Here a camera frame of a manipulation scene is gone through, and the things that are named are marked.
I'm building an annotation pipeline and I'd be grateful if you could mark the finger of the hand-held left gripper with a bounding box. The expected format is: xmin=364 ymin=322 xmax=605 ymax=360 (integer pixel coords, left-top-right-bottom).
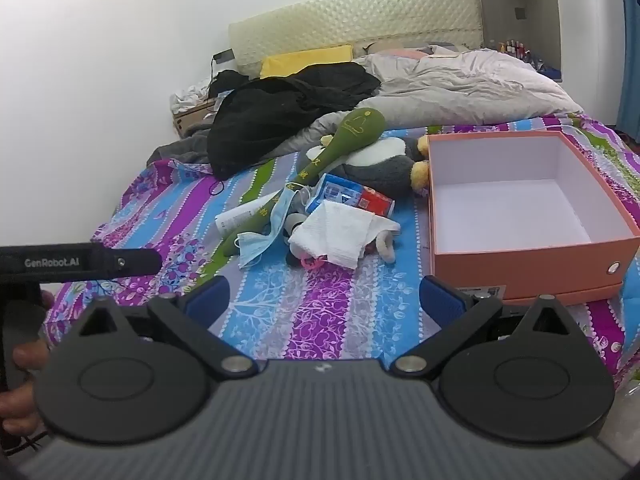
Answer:
xmin=116 ymin=249 xmax=164 ymax=277

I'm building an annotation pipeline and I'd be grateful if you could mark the grey quilt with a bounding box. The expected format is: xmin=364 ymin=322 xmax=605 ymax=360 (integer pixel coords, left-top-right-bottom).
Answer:
xmin=265 ymin=46 xmax=583 ymax=161

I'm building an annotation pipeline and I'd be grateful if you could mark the green plush mallet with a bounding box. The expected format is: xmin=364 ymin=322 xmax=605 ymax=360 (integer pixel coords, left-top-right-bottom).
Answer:
xmin=222 ymin=107 xmax=387 ymax=258

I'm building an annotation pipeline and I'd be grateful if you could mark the dark grey blanket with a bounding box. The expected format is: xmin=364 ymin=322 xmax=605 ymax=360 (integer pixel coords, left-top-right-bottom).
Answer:
xmin=146 ymin=125 xmax=213 ymax=166

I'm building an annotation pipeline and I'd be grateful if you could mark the brown cardboard box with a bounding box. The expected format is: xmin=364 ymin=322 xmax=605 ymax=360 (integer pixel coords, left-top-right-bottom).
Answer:
xmin=172 ymin=97 xmax=218 ymax=138

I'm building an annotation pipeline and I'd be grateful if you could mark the blue packet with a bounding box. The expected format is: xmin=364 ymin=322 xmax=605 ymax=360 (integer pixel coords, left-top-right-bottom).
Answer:
xmin=305 ymin=174 xmax=363 ymax=213

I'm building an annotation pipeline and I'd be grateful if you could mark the black jacket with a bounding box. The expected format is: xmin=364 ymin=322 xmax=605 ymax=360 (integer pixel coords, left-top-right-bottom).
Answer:
xmin=206 ymin=63 xmax=382 ymax=181

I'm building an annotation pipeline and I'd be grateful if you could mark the cream quilted headboard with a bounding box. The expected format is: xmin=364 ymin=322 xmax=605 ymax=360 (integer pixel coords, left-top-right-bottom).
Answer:
xmin=228 ymin=0 xmax=483 ymax=78

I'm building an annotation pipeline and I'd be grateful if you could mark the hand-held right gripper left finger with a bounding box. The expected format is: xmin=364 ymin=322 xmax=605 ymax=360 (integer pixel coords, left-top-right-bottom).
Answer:
xmin=65 ymin=276 xmax=260 ymax=380

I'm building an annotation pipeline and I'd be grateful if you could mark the blue bedside clutter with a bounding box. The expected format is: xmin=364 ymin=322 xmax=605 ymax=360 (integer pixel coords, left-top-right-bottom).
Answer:
xmin=530 ymin=55 xmax=564 ymax=83

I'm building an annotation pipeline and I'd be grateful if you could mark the row of small bottles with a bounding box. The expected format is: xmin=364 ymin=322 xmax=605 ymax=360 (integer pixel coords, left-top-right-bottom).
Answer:
xmin=497 ymin=37 xmax=532 ymax=61

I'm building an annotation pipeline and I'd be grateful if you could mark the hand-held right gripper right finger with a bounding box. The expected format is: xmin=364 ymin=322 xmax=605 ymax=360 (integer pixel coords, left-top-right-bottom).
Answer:
xmin=390 ymin=276 xmax=587 ymax=378

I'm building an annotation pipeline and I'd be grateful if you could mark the floral striped bed sheet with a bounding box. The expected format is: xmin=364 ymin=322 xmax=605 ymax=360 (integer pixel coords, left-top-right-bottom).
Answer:
xmin=45 ymin=112 xmax=640 ymax=391

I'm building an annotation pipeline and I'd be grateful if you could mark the grey penguin plush toy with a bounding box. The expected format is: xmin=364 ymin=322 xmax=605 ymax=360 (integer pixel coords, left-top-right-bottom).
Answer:
xmin=295 ymin=135 xmax=431 ymax=195

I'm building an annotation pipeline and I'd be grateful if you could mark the white crumpled cloth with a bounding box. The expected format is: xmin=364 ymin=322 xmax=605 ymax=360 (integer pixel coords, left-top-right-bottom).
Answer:
xmin=169 ymin=77 xmax=216 ymax=113

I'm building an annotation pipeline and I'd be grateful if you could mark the person's left hand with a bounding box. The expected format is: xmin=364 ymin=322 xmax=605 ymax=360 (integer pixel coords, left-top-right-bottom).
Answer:
xmin=0 ymin=291 xmax=55 ymax=441

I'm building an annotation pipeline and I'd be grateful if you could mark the blue face mask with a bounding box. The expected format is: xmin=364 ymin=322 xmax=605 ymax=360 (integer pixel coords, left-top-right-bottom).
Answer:
xmin=236 ymin=183 xmax=313 ymax=268

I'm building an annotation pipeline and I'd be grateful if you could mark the blue curtain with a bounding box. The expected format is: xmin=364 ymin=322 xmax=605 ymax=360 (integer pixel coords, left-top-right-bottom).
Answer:
xmin=615 ymin=0 xmax=640 ymax=133

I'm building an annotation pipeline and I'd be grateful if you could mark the white tube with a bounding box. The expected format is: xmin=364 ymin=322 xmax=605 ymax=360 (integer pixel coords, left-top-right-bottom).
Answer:
xmin=215 ymin=191 xmax=278 ymax=236

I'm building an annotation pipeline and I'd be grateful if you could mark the black cloth bundle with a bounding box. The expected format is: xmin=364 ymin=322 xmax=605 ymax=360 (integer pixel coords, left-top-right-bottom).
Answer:
xmin=207 ymin=69 xmax=251 ymax=101

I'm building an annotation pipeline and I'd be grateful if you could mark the orange cardboard box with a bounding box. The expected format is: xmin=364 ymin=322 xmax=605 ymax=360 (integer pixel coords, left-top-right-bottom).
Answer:
xmin=426 ymin=130 xmax=640 ymax=306

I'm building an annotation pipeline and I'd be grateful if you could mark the yellow pillow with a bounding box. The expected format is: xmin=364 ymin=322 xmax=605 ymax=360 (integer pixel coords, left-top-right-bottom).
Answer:
xmin=259 ymin=44 xmax=354 ymax=80

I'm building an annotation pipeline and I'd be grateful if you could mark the pink pillow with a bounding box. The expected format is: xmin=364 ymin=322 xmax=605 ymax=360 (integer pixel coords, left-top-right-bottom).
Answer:
xmin=370 ymin=46 xmax=436 ymax=61

